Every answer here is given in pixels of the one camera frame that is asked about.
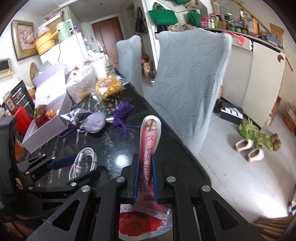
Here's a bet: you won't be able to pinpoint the white usb cable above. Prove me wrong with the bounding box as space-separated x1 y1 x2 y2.
68 147 98 181

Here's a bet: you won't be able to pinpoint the pink red mask pouch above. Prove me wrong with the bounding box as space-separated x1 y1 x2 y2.
119 115 172 240

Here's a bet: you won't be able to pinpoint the silver purple chip bag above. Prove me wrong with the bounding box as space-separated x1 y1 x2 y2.
59 108 92 126

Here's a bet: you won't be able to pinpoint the lavender drawstring sachet pouch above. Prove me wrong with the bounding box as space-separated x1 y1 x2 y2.
59 102 142 141

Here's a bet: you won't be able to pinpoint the green brown snack packet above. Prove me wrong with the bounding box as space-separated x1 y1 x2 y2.
34 104 47 121

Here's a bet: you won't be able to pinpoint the dark red fuzzy scrunchie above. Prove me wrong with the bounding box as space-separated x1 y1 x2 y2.
35 115 50 128

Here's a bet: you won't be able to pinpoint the small red candy packet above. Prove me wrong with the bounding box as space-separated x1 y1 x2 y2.
45 109 57 120

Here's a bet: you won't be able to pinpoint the black printed gift bag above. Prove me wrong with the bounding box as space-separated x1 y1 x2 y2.
1 80 35 116

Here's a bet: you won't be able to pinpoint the lavender open gift box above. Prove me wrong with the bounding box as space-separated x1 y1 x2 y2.
22 63 72 153

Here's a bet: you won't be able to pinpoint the clear plastic bag of food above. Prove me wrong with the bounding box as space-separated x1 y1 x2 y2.
66 65 96 103

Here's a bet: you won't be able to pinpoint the packaged waffles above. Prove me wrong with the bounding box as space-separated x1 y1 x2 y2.
95 75 128 100

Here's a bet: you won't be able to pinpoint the green sandals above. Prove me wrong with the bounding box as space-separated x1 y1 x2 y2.
238 119 273 150

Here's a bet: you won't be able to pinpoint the far grey leaf chair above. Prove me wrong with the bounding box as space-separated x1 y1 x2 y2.
116 35 144 95

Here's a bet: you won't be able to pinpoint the grey leaf chair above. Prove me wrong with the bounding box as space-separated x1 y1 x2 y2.
116 35 144 95
148 28 232 156

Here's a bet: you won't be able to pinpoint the near grey leaf chair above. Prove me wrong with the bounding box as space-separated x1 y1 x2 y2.
148 28 232 156

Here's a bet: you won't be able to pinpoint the white paper towel roll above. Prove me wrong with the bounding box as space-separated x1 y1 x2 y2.
91 59 107 80

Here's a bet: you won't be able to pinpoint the white mini fridge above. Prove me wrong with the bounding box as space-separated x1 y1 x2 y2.
40 33 89 70

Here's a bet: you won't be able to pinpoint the yellow cooking pot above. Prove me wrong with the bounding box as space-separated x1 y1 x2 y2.
33 30 60 56

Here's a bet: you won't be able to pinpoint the gold framed picture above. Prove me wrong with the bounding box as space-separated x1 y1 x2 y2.
11 20 38 61

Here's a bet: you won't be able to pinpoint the white cabinet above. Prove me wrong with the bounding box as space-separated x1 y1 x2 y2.
203 27 287 129

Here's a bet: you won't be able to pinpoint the mint green electric kettle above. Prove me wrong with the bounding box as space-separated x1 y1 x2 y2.
56 19 74 43

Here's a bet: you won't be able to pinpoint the brown entrance door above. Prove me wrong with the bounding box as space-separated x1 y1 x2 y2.
92 17 124 68

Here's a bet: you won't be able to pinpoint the black hanging bag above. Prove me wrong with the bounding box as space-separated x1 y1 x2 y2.
135 7 147 34

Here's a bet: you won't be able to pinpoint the large green handbag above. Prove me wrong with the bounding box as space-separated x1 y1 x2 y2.
149 2 178 26

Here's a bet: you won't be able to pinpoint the small green handbag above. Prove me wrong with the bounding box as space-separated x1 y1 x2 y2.
187 10 203 28

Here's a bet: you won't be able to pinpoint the top green handbag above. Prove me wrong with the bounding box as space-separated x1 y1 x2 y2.
173 0 191 6

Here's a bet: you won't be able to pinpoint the wall intercom panel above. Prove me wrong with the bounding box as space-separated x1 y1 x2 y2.
0 58 14 78

